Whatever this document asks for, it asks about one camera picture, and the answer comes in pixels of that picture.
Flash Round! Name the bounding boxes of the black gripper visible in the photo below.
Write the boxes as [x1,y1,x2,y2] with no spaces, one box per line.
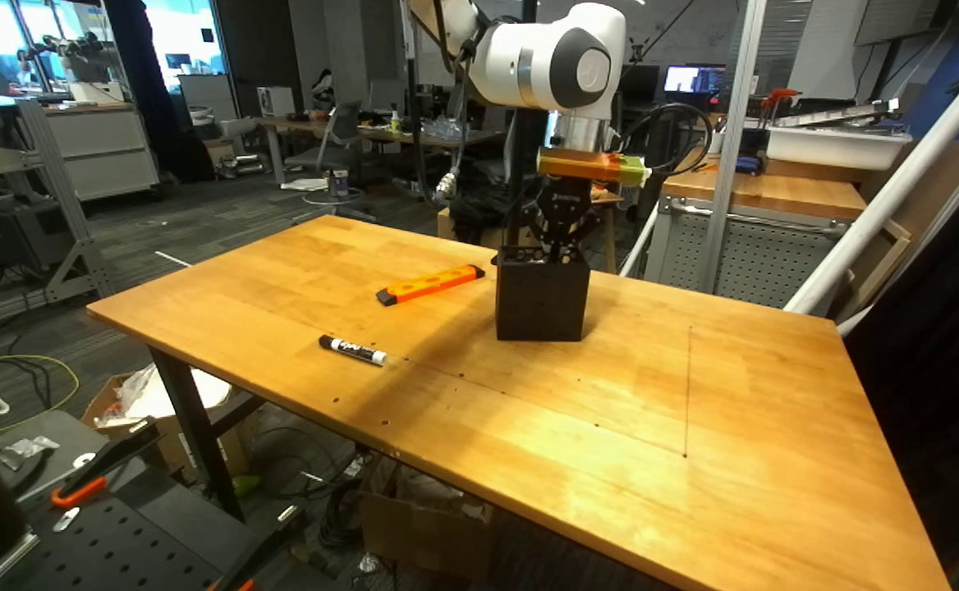
[534,178,600,268]

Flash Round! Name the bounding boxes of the black perforated box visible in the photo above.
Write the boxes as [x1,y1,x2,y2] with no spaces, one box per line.
[492,247,595,343]

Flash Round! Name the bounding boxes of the cardboard box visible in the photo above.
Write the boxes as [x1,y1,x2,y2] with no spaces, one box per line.
[354,480,505,583]

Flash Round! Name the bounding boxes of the round wooden stool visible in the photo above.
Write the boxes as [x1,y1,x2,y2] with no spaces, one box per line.
[586,181,627,277]

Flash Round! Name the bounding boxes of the short white pole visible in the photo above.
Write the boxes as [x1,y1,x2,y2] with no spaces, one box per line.
[616,199,664,278]

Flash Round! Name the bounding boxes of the orange torpedo level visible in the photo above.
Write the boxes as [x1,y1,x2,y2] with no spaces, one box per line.
[373,260,490,308]

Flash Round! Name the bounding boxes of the wooden top workbench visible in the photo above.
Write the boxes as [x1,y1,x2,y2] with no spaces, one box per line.
[639,140,874,314]

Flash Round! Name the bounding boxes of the grey metal pole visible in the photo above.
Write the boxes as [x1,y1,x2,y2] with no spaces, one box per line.
[704,0,773,294]

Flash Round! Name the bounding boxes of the computer monitor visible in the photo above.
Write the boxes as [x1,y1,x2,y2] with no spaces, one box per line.
[658,63,725,97]

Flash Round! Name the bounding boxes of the black marker pen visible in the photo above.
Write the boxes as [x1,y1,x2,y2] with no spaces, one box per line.
[316,331,391,370]

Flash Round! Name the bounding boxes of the white plastic bin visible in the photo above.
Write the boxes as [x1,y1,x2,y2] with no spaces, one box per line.
[758,113,917,175]

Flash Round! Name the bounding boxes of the long white pole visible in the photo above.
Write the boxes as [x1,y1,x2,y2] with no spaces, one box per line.
[780,38,959,320]
[833,126,959,339]

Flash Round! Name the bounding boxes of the white drawer cabinet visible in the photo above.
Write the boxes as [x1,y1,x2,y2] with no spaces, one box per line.
[38,97,165,202]

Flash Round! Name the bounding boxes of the grey metal shelf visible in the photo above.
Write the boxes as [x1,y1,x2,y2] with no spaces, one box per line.
[0,95,110,335]

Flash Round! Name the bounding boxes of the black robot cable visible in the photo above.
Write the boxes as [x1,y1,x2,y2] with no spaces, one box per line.
[616,95,719,181]

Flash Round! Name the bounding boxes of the yellow green floor cable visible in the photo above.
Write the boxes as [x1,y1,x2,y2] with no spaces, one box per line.
[0,348,85,418]

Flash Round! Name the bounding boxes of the orange handled clamp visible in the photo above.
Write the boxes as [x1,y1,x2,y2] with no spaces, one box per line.
[44,419,161,516]

